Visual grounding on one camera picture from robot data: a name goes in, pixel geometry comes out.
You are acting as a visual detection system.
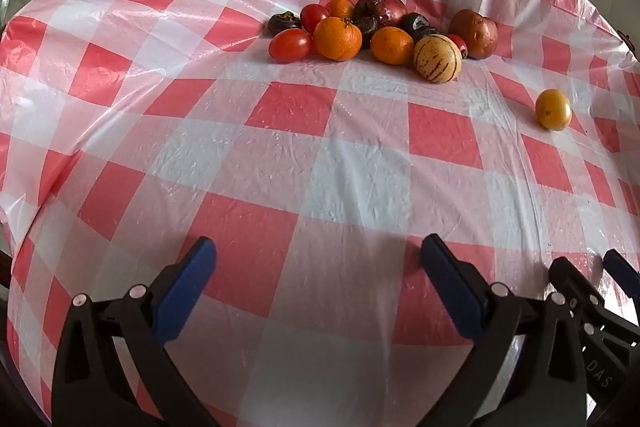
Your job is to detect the brown pear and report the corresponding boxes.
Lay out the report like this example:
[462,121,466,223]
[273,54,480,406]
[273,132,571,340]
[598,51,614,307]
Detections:
[448,9,499,60]

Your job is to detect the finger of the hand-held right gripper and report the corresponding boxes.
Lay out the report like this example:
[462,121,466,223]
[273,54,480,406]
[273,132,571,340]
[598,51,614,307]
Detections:
[602,249,640,303]
[549,257,640,408]

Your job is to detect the pale yellow striped melon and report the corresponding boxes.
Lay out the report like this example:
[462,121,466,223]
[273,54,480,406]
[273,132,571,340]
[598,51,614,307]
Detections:
[413,34,463,84]

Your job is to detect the dark brown wrinkled fruit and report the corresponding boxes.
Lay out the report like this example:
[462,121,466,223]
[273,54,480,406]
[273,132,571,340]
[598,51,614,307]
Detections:
[354,17,381,50]
[267,13,302,36]

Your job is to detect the dark mangosteen pair right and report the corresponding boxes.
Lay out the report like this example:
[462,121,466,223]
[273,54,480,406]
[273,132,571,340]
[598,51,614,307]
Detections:
[403,12,441,42]

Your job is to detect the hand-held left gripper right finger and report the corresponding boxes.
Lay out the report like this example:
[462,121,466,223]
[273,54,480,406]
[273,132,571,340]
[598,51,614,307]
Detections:
[420,234,588,427]

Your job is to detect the large dark red apple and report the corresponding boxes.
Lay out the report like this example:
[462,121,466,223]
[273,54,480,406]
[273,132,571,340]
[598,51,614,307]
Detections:
[353,0,408,28]

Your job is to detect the red white checked tablecloth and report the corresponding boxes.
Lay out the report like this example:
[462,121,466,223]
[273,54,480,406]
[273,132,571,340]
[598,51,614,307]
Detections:
[0,0,640,427]

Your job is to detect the small red tomato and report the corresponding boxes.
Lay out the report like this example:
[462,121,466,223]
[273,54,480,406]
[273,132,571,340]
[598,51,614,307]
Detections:
[446,34,469,60]

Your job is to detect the orange with stem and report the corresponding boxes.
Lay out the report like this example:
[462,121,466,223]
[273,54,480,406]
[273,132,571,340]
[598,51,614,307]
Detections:
[313,17,363,62]

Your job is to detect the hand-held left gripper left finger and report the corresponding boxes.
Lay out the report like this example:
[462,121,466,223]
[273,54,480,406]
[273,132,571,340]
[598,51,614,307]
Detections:
[51,236,221,427]

